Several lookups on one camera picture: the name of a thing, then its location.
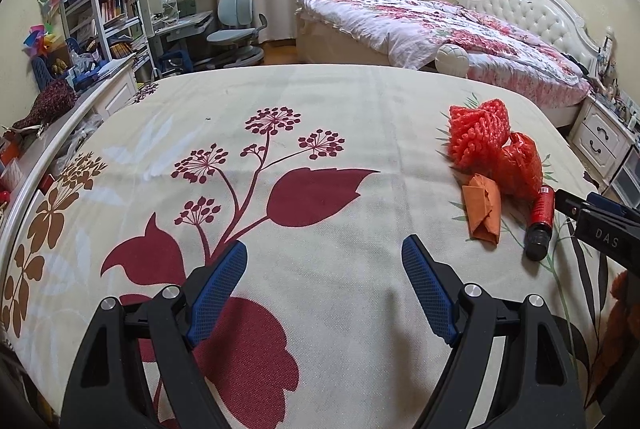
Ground red bottle with black cap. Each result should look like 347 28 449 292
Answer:
524 185 557 261

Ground colourful paper pinwheels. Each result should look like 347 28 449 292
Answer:
22 0 68 60

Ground floral printed table cloth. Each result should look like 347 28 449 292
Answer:
0 64 621 429

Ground red plastic bag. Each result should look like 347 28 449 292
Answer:
499 132 544 203

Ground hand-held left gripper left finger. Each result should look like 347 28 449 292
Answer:
59 240 249 429

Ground pink floral quilt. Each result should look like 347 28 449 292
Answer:
299 0 591 107

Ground white curved rail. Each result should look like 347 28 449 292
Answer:
0 64 137 230

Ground translucent plastic drawer unit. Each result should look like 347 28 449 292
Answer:
602 149 640 206

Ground orange-red foam fruit net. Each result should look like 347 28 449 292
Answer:
447 99 512 173

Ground white two-drawer nightstand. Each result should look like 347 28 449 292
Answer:
570 96 638 187

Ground blue plastic stool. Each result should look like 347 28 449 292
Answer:
162 49 193 74

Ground white tufted headboard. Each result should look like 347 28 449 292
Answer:
459 0 603 66

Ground pile of nightstand clutter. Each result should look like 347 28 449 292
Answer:
595 39 640 130

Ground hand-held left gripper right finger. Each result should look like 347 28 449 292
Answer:
401 234 586 429

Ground bed with floral quilt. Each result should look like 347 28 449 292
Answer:
295 0 616 130

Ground blue plastic basket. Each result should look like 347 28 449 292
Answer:
32 38 81 92

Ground orange textured object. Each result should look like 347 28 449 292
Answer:
590 269 640 390

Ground folded orange cloth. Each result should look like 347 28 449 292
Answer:
461 174 502 245

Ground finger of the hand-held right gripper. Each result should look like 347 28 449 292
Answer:
586 192 640 222
555 189 640 266

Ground grey study desk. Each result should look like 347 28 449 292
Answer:
145 0 216 74

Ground light blue desk chair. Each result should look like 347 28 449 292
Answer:
206 0 265 70

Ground white low cabinet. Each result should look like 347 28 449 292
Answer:
75 64 140 120

